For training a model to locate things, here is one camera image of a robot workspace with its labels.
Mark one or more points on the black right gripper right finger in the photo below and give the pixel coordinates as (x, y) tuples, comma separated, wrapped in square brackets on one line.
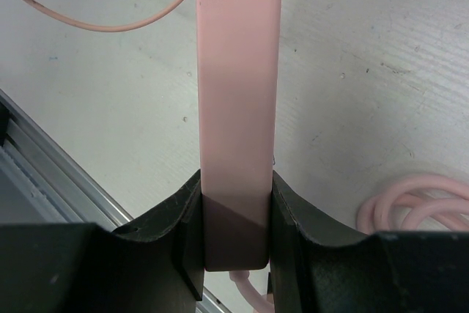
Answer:
[(318, 264)]

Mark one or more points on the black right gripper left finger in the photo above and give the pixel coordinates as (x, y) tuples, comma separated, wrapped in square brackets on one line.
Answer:
[(154, 263)]

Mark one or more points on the pink power strip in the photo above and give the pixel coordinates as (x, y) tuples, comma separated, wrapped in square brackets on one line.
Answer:
[(237, 62)]

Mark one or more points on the aluminium front rail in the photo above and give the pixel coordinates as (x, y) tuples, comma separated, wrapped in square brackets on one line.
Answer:
[(42, 184)]

